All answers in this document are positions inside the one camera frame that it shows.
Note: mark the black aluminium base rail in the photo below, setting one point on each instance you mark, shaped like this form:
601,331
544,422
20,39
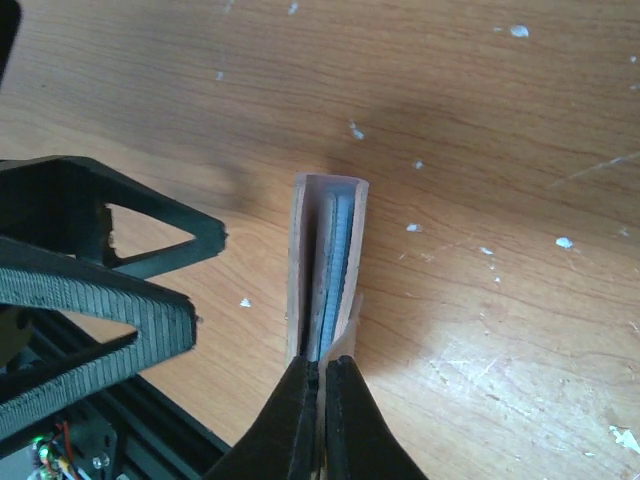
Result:
130,430

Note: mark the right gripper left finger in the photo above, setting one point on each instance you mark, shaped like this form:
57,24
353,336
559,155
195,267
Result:
280,443

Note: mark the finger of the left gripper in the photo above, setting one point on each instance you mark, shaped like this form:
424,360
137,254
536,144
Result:
109,325
63,204

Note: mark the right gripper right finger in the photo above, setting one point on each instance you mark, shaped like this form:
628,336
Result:
359,444

